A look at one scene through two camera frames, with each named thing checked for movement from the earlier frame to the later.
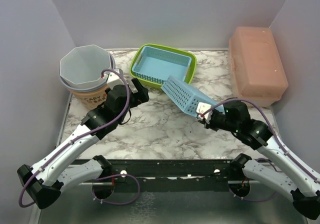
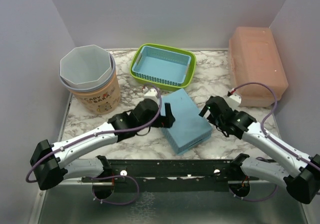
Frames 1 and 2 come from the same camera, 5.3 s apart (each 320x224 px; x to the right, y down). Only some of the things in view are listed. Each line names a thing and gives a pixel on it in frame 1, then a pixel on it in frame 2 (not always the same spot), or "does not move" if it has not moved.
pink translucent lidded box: [257, 66] does not move
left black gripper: [140, 97] to [165, 122]
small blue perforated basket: [157, 65] does not move
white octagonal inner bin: [83, 66] does not move
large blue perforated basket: [185, 97] to [190, 128]
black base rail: [173, 176] does not move
